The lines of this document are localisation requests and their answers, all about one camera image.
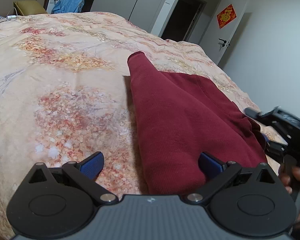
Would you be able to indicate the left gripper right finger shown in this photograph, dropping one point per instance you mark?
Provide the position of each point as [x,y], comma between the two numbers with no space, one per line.
[219,175]

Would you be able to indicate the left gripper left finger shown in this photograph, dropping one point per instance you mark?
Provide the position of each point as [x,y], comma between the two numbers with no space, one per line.
[83,175]

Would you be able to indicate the dark red garment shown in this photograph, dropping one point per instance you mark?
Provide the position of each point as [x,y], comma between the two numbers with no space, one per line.
[179,117]

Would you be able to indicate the white bedroom door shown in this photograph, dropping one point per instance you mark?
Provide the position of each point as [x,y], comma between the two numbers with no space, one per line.
[210,39]

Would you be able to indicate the floral peach bed quilt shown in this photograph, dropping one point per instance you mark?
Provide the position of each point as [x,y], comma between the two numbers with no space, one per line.
[64,95]

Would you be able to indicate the red fu door poster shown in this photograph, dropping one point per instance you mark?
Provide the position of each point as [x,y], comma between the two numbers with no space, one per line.
[226,16]

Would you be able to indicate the blue cloth pile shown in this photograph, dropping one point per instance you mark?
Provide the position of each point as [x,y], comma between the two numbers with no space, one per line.
[65,6]

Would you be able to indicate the mustard yellow pillow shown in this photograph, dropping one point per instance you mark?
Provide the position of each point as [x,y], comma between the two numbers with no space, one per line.
[29,7]

